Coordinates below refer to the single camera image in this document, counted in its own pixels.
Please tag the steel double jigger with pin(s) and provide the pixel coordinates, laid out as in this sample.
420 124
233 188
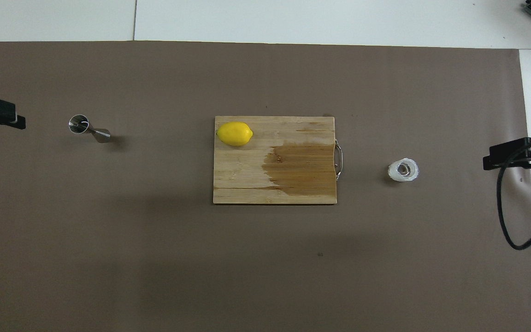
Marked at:
99 133

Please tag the clear plastic cup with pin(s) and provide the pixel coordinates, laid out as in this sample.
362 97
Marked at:
392 173

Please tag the brown paper table mat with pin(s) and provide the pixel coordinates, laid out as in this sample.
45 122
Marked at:
155 258

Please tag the yellow lemon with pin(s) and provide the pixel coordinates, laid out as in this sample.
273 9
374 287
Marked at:
234 133

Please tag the wooden cutting board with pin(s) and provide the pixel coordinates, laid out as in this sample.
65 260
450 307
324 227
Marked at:
247 184

